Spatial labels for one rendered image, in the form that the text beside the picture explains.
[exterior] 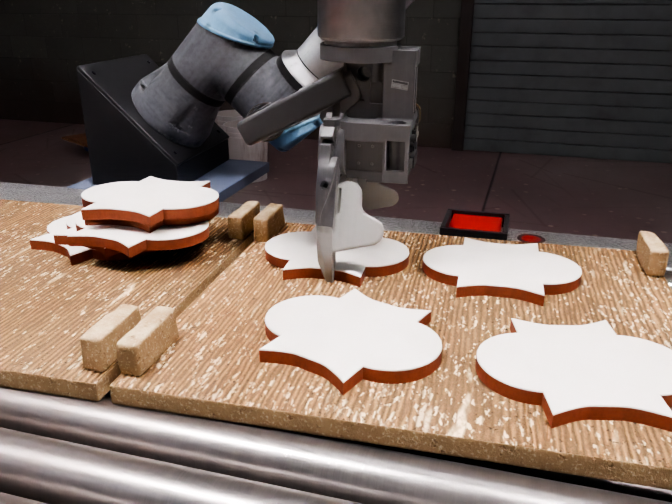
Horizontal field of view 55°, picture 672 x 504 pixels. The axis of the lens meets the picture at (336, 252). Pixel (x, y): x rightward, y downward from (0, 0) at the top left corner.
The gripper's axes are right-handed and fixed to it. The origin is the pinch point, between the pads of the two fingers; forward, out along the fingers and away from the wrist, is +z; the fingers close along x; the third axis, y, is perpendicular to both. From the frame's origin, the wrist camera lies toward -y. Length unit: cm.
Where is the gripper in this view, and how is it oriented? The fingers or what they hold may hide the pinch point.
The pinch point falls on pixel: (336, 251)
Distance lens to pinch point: 64.6
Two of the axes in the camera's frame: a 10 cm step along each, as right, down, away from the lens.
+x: 2.2, -3.8, 9.0
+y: 9.8, 0.9, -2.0
